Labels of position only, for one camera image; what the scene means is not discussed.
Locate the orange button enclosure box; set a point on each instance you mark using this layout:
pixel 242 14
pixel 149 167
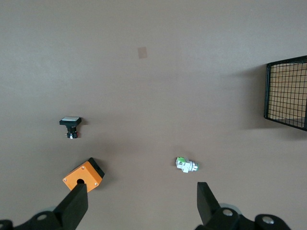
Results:
pixel 91 172

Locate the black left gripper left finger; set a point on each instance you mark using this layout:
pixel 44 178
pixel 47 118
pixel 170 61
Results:
pixel 74 206

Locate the black square pushbutton white cap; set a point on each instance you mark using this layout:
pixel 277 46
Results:
pixel 70 121

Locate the tan tape patch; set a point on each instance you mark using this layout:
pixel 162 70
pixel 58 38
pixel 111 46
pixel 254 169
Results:
pixel 142 52

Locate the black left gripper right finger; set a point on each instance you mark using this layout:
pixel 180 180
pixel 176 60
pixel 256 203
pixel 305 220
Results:
pixel 207 206

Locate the green white pushbutton switch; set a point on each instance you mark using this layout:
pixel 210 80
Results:
pixel 185 165

